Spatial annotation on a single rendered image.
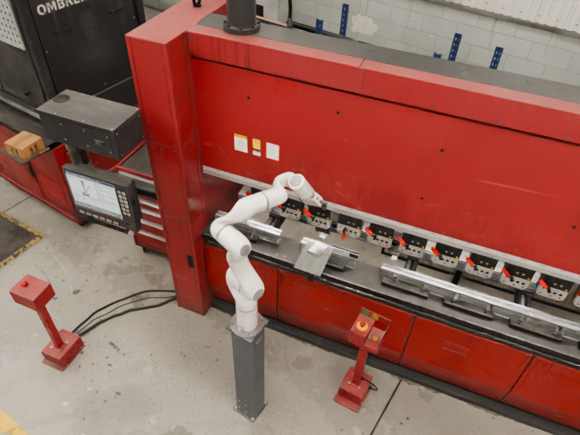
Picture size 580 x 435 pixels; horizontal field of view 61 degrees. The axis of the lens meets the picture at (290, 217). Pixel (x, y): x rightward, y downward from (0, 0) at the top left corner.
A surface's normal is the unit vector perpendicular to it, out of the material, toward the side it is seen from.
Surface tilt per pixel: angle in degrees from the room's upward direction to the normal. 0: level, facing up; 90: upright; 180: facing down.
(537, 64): 90
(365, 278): 0
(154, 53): 90
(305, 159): 90
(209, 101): 90
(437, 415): 0
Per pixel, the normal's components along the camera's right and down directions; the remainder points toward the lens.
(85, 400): 0.04, -0.73
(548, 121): -0.38, 0.62
